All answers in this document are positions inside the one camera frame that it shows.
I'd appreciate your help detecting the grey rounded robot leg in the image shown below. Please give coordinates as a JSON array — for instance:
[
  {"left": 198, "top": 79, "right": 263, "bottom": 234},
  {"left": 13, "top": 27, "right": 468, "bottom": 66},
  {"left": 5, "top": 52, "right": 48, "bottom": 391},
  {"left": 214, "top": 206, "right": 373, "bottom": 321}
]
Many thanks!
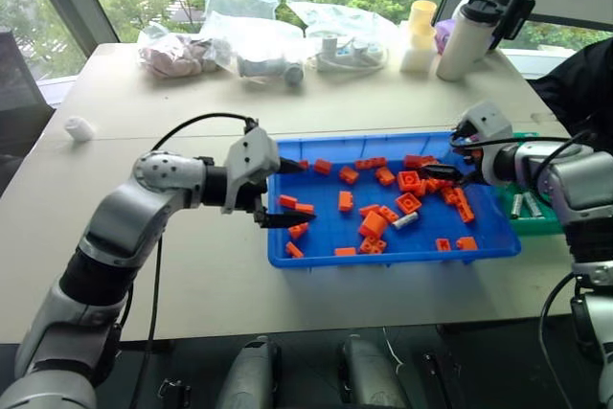
[
  {"left": 338, "top": 333, "right": 409, "bottom": 409},
  {"left": 221, "top": 335, "right": 282, "bottom": 409}
]

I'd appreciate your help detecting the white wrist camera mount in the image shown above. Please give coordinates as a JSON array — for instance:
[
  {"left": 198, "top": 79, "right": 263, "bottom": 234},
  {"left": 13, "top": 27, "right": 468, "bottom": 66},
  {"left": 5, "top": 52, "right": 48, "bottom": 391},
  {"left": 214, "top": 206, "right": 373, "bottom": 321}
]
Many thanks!
[
  {"left": 221, "top": 126, "right": 282, "bottom": 216},
  {"left": 454, "top": 102, "right": 514, "bottom": 148}
]

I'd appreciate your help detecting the small white roll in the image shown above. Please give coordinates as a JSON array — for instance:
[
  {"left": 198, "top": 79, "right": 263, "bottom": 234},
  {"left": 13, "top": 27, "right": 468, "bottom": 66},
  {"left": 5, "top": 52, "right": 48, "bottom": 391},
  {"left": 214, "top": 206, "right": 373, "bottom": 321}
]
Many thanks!
[{"left": 63, "top": 115, "right": 95, "bottom": 144}]

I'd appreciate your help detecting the white power strip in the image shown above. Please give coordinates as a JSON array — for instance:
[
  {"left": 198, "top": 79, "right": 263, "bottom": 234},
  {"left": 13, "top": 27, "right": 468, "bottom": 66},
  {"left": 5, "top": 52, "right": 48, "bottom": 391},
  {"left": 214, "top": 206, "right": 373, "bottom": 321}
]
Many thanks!
[{"left": 314, "top": 34, "right": 385, "bottom": 73}]

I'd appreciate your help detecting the plastic bag with grey device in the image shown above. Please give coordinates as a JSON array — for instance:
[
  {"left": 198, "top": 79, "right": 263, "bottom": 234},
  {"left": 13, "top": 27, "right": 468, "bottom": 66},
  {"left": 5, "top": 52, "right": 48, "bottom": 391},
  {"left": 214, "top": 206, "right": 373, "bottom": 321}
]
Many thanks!
[{"left": 209, "top": 10, "right": 308, "bottom": 88}]

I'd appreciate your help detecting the person in black clothing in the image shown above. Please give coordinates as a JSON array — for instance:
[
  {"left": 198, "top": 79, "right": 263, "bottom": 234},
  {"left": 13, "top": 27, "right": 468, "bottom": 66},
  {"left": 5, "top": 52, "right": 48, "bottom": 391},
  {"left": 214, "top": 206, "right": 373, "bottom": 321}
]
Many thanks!
[{"left": 528, "top": 36, "right": 613, "bottom": 143}]

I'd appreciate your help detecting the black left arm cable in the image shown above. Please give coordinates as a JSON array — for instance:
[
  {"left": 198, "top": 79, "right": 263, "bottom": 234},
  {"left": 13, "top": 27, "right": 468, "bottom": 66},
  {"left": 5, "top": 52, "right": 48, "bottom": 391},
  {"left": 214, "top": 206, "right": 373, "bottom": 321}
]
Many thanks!
[{"left": 127, "top": 112, "right": 261, "bottom": 409}]

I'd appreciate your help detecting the purple box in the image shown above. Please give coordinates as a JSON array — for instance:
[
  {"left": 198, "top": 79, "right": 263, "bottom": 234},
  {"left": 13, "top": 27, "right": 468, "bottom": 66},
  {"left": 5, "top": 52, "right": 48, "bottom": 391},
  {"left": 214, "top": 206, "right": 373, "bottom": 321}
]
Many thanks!
[{"left": 432, "top": 17, "right": 457, "bottom": 54}]

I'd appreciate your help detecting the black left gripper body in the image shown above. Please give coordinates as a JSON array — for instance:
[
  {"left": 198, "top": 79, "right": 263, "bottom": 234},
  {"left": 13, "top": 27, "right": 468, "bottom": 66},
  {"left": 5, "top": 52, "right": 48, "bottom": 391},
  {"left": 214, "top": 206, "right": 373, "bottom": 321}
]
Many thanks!
[{"left": 237, "top": 158, "right": 284, "bottom": 228}]

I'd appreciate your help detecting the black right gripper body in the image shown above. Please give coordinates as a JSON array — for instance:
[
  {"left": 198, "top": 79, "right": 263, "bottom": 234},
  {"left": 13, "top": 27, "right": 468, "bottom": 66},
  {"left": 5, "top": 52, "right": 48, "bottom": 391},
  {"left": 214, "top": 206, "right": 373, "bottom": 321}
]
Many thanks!
[{"left": 448, "top": 132, "right": 486, "bottom": 187}]

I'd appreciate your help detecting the plastic bag with power strip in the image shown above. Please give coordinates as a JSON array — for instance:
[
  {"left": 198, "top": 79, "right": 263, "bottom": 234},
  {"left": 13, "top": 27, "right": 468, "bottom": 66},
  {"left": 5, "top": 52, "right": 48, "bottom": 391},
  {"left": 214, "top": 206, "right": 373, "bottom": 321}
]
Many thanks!
[{"left": 285, "top": 0, "right": 390, "bottom": 76}]

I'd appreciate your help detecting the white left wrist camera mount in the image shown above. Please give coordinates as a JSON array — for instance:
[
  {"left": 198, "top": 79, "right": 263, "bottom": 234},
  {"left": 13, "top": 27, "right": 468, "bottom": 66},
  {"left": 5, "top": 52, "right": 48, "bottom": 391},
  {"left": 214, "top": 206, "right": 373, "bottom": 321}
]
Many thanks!
[{"left": 221, "top": 126, "right": 282, "bottom": 216}]

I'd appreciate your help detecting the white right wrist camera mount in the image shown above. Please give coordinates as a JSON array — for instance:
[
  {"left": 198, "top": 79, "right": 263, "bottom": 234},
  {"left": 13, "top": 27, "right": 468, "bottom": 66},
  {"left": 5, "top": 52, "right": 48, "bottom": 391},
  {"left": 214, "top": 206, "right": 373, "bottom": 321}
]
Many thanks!
[{"left": 454, "top": 102, "right": 514, "bottom": 148}]

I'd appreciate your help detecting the green plastic bin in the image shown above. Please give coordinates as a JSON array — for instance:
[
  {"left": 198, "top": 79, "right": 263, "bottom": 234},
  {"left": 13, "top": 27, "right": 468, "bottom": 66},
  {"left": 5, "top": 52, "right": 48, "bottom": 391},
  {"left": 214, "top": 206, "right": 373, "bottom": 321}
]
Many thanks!
[{"left": 496, "top": 130, "right": 564, "bottom": 238}]

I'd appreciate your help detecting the large orange toy block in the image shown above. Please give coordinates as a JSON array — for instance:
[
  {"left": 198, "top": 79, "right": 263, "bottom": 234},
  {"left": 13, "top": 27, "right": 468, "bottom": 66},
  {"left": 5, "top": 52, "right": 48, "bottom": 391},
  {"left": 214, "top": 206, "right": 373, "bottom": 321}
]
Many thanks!
[{"left": 357, "top": 210, "right": 389, "bottom": 239}]

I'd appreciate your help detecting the square orange toy brick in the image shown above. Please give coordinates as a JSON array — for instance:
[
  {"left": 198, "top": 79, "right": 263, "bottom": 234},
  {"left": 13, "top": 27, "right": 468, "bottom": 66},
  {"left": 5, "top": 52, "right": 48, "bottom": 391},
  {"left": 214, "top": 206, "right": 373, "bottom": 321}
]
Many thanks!
[
  {"left": 395, "top": 192, "right": 424, "bottom": 216},
  {"left": 396, "top": 170, "right": 422, "bottom": 194},
  {"left": 358, "top": 236, "right": 388, "bottom": 256}
]

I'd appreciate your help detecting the white tumbler with black lid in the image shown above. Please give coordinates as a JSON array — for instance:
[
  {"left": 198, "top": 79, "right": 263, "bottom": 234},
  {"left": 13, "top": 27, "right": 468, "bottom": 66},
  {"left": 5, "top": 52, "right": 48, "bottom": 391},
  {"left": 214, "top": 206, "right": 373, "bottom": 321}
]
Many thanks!
[{"left": 435, "top": 0, "right": 502, "bottom": 82}]

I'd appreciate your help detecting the blue plastic bin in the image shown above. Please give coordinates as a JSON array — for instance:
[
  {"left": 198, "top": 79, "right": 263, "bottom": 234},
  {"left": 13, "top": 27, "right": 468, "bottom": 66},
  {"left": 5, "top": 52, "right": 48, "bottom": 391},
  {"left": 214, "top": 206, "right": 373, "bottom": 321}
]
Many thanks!
[{"left": 265, "top": 130, "right": 523, "bottom": 270}]

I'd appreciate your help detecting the plastic bag with pink items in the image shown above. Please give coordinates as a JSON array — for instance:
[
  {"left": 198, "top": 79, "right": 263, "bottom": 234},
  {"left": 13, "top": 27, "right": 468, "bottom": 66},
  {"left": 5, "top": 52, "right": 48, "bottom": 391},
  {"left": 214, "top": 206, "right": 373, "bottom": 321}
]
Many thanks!
[{"left": 137, "top": 22, "right": 232, "bottom": 80}]

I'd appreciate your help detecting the thin white cord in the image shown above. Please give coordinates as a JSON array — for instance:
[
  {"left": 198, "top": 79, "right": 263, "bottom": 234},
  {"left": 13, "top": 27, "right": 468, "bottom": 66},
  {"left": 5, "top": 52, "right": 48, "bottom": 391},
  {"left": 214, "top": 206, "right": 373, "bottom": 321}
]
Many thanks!
[{"left": 381, "top": 326, "right": 404, "bottom": 377}]

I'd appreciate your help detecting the pale yellow cylinder stack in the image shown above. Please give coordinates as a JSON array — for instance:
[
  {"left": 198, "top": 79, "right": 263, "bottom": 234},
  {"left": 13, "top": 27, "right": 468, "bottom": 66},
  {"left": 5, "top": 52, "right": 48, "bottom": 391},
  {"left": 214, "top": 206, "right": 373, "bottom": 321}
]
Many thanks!
[{"left": 398, "top": 0, "right": 439, "bottom": 76}]

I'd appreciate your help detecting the long orange toy brick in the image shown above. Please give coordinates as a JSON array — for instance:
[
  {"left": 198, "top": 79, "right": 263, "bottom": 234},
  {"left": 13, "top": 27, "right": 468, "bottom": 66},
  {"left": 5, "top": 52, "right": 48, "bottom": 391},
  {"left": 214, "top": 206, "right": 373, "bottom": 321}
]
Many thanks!
[
  {"left": 353, "top": 156, "right": 389, "bottom": 171},
  {"left": 402, "top": 153, "right": 440, "bottom": 170},
  {"left": 451, "top": 188, "right": 477, "bottom": 225}
]

